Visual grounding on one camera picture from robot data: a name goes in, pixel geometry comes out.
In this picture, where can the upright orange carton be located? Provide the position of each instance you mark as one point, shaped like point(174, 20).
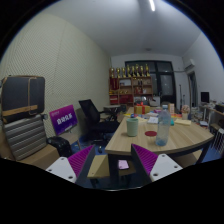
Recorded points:
point(171, 109)

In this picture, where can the yellow gift box red ribbon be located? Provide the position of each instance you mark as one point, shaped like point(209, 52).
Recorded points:
point(141, 109)

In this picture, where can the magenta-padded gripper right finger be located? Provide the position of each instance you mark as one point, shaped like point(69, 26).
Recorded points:
point(165, 166)

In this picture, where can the small black suitcase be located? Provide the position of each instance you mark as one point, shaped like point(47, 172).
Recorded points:
point(60, 146)

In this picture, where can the ceiling light strip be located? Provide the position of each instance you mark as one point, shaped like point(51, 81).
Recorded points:
point(152, 5)

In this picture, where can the wooden stool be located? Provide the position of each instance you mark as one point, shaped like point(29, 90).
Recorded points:
point(100, 166)

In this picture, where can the mint green cup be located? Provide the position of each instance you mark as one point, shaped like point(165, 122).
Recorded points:
point(132, 128)

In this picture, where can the white book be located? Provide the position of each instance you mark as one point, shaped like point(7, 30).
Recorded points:
point(152, 120)

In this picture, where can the orange book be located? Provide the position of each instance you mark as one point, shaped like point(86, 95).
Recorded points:
point(177, 116)

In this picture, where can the silver ribbed suitcase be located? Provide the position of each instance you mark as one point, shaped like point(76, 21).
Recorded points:
point(25, 138)

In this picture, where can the black office chair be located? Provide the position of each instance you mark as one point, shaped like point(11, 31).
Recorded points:
point(91, 115)

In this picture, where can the cluttered side desk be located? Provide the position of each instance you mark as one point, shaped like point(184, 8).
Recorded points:
point(213, 115)

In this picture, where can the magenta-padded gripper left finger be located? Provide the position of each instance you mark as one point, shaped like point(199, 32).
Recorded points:
point(61, 168)

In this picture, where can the clear plastic water bottle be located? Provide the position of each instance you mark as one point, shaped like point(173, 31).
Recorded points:
point(163, 128)

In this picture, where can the pale yellow book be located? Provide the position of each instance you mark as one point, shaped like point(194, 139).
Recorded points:
point(183, 122)

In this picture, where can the wooden shelf unit with trophies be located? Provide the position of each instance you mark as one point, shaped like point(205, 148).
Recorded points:
point(128, 90)

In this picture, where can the flower bouquet in cup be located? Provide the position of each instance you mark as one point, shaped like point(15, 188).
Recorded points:
point(185, 110)

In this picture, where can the computer monitor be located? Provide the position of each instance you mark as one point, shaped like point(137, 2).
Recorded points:
point(204, 97)

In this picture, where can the flat round red coaster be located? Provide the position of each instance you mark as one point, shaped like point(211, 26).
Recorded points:
point(150, 133)

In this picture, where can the purple sign board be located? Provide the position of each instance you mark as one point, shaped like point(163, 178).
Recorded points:
point(63, 119)

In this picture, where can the black framed glass door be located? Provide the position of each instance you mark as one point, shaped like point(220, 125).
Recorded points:
point(165, 83)

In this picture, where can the white air conditioner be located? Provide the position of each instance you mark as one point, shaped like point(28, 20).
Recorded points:
point(190, 65)

